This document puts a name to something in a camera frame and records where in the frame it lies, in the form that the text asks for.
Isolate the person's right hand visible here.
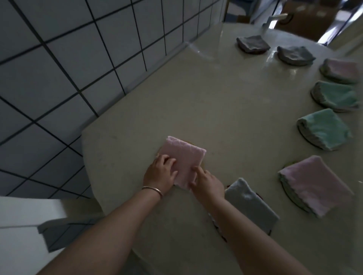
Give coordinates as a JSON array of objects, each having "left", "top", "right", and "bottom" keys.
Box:
[{"left": 189, "top": 165, "right": 226, "bottom": 204}]

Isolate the large brown cardboard box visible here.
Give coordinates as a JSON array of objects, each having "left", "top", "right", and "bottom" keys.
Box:
[{"left": 275, "top": 0, "right": 341, "bottom": 43}]

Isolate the silver bangle bracelet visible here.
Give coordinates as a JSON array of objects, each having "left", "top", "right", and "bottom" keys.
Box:
[{"left": 141, "top": 186, "right": 164, "bottom": 199}]

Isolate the person's right forearm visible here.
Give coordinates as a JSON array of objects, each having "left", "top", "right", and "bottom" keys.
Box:
[{"left": 208, "top": 198, "right": 312, "bottom": 275}]

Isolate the person's left hand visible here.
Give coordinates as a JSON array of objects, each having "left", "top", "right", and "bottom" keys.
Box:
[{"left": 143, "top": 154, "right": 178, "bottom": 196}]

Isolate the white wooden chair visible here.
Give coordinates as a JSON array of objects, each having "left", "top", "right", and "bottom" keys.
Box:
[{"left": 0, "top": 195, "right": 102, "bottom": 275}]

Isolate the person's left forearm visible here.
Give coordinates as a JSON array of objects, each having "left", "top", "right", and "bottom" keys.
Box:
[{"left": 37, "top": 188, "right": 165, "bottom": 275}]

